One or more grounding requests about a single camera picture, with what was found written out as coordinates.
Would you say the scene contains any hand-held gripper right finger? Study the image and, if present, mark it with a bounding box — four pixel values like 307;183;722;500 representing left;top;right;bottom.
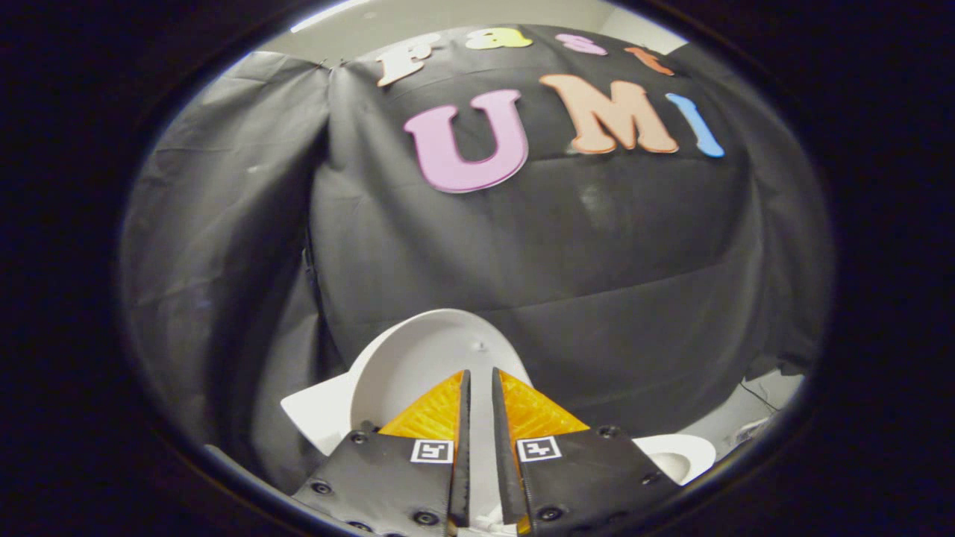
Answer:
491;367;676;536

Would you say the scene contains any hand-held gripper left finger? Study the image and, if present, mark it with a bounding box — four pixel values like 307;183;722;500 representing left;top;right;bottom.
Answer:
291;369;472;537

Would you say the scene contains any white toilet bowl with seat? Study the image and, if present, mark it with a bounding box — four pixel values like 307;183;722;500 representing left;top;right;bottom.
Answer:
633;434;718;486

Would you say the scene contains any white toilet tank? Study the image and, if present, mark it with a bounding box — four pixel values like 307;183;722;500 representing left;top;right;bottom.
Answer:
281;373;356;456

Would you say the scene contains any black backdrop cloth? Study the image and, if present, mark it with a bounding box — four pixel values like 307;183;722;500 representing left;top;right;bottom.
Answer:
119;26;833;494

